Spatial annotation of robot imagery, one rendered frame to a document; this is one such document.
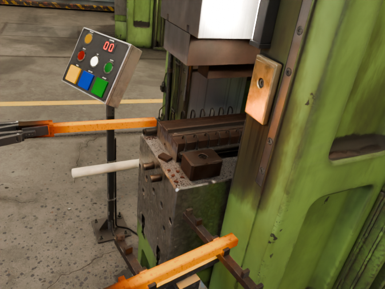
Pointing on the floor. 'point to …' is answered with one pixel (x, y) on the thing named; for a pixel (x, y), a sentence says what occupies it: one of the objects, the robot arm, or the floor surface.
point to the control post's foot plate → (101, 224)
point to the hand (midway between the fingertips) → (35, 129)
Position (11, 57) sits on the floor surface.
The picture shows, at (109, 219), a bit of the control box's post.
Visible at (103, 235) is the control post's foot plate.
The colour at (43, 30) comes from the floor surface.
